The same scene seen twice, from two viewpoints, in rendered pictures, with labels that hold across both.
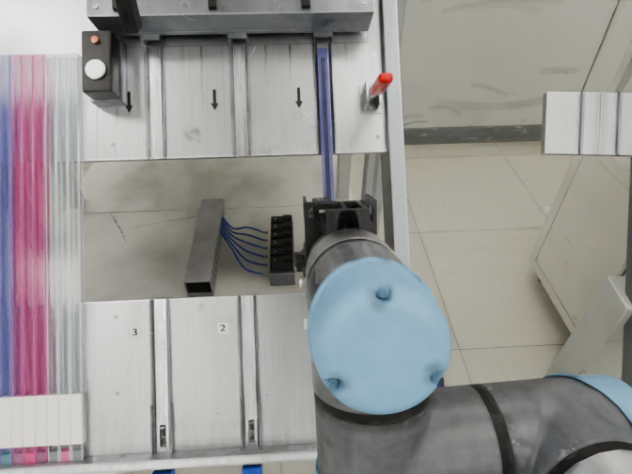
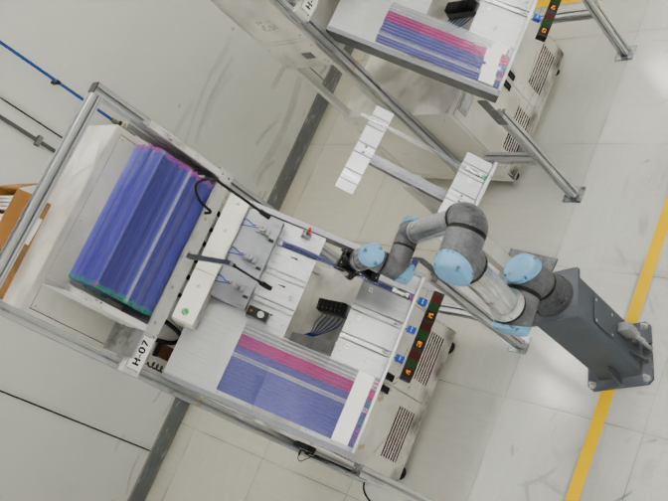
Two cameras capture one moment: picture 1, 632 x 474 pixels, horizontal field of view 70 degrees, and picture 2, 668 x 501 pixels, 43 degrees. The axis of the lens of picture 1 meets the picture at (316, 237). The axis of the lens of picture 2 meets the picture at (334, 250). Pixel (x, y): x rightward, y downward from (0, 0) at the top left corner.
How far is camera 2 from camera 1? 2.50 m
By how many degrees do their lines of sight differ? 12
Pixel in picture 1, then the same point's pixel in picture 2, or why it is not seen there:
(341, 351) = (370, 259)
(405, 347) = (374, 250)
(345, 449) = (389, 269)
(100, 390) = (361, 366)
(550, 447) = (404, 236)
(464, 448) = (399, 250)
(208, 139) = (294, 294)
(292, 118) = (300, 263)
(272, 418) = (396, 315)
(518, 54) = (252, 99)
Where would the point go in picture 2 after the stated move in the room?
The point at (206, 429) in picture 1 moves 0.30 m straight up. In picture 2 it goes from (389, 338) to (335, 302)
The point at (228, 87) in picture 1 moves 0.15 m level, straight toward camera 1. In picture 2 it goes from (279, 279) to (309, 278)
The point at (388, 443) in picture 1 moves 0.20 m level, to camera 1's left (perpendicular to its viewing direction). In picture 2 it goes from (391, 261) to (364, 317)
